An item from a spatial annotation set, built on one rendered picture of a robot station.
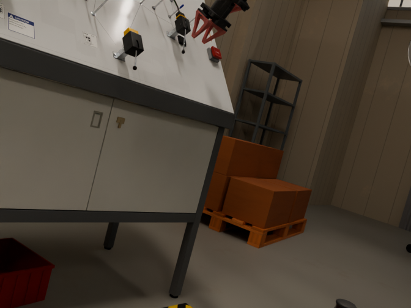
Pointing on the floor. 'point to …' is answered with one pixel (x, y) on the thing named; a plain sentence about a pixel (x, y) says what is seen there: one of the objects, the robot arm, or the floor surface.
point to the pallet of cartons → (254, 194)
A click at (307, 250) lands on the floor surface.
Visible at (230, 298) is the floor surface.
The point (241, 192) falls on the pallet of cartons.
